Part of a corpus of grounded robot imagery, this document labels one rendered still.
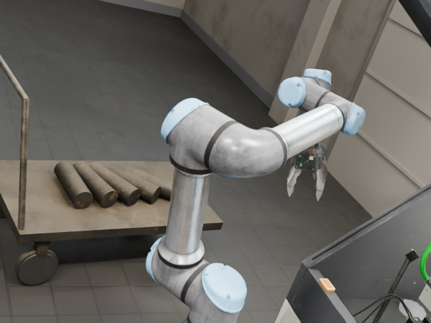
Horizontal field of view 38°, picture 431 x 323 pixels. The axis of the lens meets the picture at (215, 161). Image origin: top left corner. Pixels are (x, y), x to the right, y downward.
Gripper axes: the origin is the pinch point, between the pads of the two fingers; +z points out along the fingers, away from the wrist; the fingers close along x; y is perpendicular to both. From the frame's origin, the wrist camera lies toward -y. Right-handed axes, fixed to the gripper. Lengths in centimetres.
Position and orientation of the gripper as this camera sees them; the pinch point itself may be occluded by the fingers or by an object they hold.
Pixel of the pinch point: (304, 194)
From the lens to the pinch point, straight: 180.9
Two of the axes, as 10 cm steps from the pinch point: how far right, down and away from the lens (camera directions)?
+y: -3.2, 1.7, -9.3
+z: -0.9, 9.7, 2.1
